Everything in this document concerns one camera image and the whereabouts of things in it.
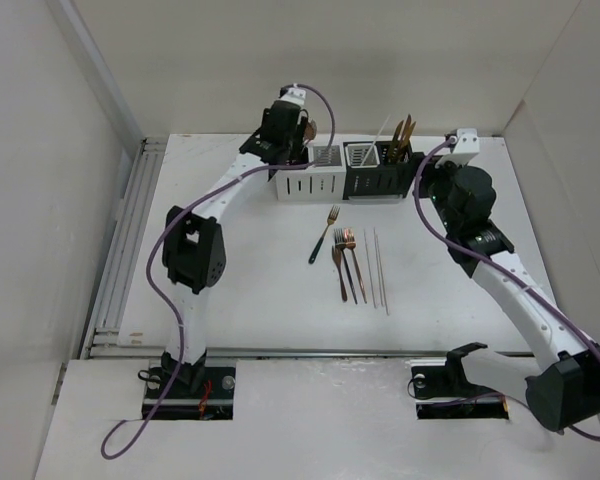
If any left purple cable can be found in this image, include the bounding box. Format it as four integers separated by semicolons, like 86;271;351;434
101;82;337;460

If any metal chopstick left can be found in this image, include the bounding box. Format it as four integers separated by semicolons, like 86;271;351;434
363;229;377;309

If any gold knife black handle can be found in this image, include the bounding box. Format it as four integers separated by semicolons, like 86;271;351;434
402;121;417;163

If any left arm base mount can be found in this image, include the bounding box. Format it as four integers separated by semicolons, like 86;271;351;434
137;364;237;421

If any metal chopstick right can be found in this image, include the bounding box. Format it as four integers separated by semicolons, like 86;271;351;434
373;227;390;316

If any copper knife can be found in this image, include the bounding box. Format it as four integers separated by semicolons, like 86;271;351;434
395;115;412;162

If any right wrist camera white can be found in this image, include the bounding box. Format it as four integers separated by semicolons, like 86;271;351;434
441;128;480;167

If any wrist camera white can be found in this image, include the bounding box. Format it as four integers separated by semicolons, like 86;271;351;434
441;128;480;167
279;85;307;108

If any aluminium rail left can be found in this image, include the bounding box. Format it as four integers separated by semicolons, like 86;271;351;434
78;137;167;360

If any metal chopstick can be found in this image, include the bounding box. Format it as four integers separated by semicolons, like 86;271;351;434
363;229;377;309
373;227;390;316

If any white utensil holder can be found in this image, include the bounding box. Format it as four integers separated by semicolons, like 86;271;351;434
274;144;347;203

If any aluminium rail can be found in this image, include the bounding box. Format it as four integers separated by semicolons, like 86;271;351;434
78;137;167;360
84;347;536;362

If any black utensil holder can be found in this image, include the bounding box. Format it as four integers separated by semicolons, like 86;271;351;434
343;141;424;200

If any front aluminium rail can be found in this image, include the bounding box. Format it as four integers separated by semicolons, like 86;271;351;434
84;347;536;362

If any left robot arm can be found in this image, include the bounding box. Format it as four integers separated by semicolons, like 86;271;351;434
146;87;309;397

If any gold fork dark handle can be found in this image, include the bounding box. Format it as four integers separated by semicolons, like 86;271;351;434
308;205;340;265

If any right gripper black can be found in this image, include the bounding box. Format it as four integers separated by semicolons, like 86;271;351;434
395;152;467;233

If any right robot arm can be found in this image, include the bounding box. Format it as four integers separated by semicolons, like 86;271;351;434
407;152;600;432

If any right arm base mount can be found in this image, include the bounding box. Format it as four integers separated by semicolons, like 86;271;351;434
407;342;509;420

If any large copper spoon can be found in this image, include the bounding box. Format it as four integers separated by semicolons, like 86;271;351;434
303;119;317;146

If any black fork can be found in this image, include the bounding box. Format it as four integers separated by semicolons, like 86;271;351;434
334;228;358;304

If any copper fork right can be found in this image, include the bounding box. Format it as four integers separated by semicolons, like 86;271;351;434
343;228;368;303

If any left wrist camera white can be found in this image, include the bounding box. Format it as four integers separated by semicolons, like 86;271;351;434
279;85;307;108

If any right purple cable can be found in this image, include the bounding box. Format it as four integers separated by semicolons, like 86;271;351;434
411;137;600;442

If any purple cable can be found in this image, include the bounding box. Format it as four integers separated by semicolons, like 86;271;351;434
101;82;337;460
411;137;600;442

